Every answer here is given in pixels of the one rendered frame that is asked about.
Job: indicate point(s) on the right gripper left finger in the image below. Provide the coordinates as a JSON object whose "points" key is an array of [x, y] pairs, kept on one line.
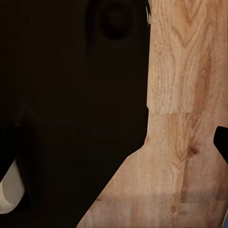
{"points": [[11, 142]]}

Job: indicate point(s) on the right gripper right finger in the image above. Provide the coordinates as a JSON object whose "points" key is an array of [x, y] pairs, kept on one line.
{"points": [[221, 141]]}

